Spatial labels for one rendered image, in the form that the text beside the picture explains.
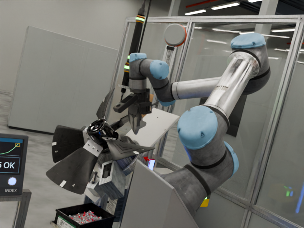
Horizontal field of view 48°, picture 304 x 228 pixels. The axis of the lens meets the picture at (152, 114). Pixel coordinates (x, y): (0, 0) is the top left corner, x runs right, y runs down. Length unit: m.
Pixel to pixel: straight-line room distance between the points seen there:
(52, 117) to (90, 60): 1.40
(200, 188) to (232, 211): 1.08
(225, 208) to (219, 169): 1.10
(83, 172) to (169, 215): 0.86
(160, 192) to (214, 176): 0.17
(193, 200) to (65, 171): 0.88
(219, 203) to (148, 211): 1.15
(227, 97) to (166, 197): 0.36
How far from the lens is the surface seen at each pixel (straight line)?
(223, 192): 2.14
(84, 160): 1.77
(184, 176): 1.03
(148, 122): 2.12
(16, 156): 1.15
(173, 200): 0.94
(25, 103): 7.18
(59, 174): 1.75
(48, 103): 7.20
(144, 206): 1.07
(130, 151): 1.59
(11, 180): 1.14
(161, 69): 1.38
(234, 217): 2.09
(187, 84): 1.41
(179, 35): 2.42
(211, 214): 2.20
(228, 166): 1.06
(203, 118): 0.96
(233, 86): 1.11
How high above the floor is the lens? 1.51
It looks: 5 degrees down
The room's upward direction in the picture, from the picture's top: 14 degrees clockwise
